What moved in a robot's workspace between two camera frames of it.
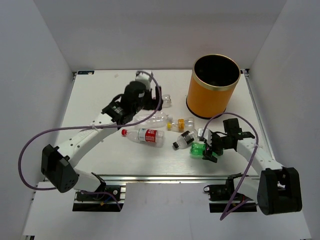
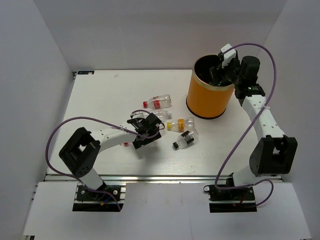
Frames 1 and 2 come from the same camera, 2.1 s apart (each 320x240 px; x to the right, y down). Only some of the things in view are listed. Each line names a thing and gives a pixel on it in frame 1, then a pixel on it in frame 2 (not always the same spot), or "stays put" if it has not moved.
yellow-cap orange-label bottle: (186, 125) stays put
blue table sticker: (85, 72) stays put
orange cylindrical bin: (214, 79) stays put
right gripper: (207, 153) to (214, 72)
